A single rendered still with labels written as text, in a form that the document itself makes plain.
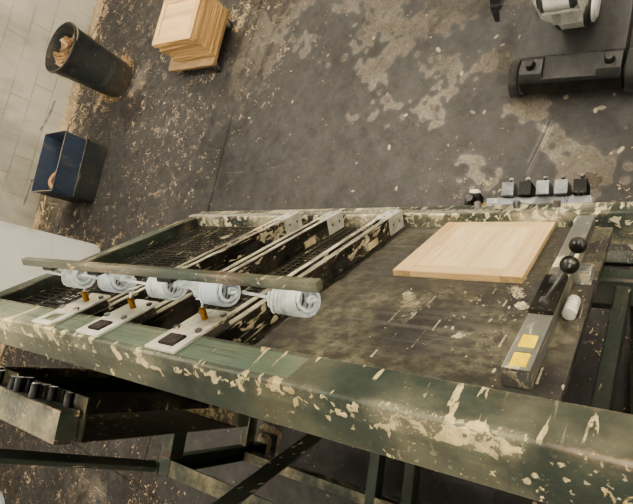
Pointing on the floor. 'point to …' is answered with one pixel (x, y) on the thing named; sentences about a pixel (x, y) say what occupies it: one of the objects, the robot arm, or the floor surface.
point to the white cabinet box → (7, 250)
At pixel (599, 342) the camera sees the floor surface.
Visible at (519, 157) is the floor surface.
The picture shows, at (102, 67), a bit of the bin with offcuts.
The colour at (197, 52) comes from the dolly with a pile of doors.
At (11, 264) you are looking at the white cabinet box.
